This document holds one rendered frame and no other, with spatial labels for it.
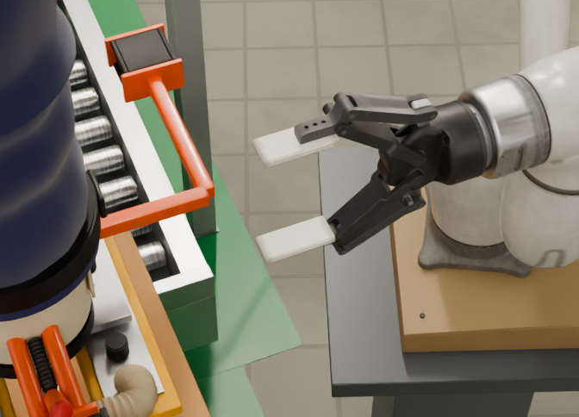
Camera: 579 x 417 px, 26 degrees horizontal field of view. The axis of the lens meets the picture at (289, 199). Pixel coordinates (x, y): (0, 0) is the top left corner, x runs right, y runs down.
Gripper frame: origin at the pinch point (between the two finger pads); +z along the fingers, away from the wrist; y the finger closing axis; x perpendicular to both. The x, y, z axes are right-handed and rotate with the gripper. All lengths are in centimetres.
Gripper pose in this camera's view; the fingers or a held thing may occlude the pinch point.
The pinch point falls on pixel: (270, 201)
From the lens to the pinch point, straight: 113.0
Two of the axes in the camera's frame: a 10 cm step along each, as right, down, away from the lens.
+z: -9.2, 3.0, -2.4
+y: 0.0, 6.4, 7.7
